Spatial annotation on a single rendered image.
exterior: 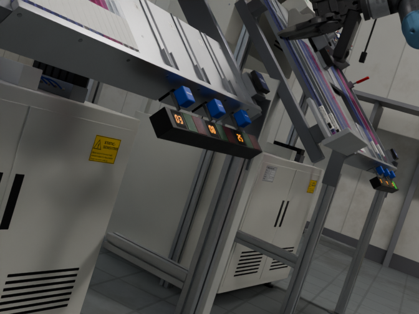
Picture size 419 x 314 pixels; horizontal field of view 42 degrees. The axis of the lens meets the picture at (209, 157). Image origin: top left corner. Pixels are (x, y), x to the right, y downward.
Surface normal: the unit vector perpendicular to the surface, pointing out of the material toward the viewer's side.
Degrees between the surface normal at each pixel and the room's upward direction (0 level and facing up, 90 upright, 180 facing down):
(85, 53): 134
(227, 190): 90
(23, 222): 90
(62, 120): 90
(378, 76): 90
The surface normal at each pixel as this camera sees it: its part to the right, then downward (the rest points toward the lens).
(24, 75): 0.81, 0.29
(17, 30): 0.37, 0.87
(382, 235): -0.37, -0.06
